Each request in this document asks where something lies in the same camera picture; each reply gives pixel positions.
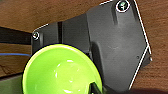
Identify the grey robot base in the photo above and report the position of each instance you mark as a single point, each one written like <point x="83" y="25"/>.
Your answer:
<point x="116" y="40"/>

